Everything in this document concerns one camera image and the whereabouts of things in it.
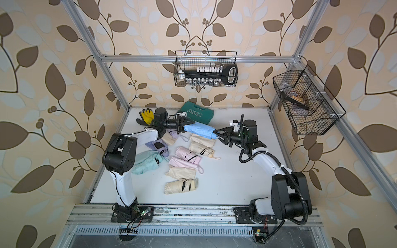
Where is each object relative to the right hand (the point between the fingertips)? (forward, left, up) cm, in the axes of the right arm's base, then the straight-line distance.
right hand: (213, 133), depth 80 cm
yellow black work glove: (+30, +47, -18) cm, 58 cm away
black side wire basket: (+5, -47, +11) cm, 49 cm away
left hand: (+7, +12, +1) cm, 14 cm away
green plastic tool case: (+31, +10, -16) cm, 36 cm away
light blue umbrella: (-2, 0, +1) cm, 2 cm away
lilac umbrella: (+4, +33, -17) cm, 38 cm away
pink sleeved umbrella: (-3, +15, -18) cm, 24 cm away
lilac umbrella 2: (+14, +25, -18) cm, 34 cm away
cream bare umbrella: (-20, +18, -18) cm, 32 cm away
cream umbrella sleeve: (-13, +19, -19) cm, 29 cm away
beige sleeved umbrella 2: (+8, +7, -18) cm, 21 cm away
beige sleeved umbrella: (+11, +29, -20) cm, 37 cm away
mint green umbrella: (-6, +39, -16) cm, 42 cm away
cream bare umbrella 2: (+1, +7, -18) cm, 19 cm away
